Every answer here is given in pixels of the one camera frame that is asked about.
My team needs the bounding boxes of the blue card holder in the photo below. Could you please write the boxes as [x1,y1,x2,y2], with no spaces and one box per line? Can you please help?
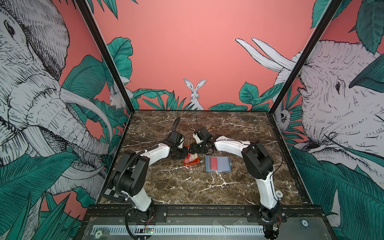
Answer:
[205,156,232,173]

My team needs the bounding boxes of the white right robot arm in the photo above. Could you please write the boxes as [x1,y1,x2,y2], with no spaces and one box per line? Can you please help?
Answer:
[189,136,280,223]

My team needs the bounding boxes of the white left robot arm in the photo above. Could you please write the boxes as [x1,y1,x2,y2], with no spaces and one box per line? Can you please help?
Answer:
[112,143,189,212]

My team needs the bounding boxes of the black white checkerboard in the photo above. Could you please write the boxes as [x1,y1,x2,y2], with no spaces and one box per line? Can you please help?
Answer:
[103,187,120,202]

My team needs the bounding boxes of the white round token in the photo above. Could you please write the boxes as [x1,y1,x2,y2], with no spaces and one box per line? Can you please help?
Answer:
[275,191,283,199]

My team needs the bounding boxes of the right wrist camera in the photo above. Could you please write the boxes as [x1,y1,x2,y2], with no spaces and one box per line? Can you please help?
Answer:
[193,127,213,144]

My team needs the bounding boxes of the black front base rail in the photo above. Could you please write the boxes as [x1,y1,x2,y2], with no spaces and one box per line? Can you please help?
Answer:
[84,204,314,223]

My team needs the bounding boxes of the white slotted cable duct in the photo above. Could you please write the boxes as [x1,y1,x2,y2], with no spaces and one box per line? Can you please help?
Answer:
[91,225,265,238]

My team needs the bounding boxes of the black right corner frame post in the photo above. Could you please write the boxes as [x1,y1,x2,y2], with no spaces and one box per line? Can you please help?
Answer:
[269,0,342,115]

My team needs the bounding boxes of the black corner frame post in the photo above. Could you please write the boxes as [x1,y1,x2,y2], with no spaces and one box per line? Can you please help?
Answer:
[75,0,135,114]
[269,0,342,115]

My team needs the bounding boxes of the black left corner frame post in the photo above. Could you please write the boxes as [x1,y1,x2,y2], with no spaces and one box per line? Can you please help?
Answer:
[75,0,135,114]

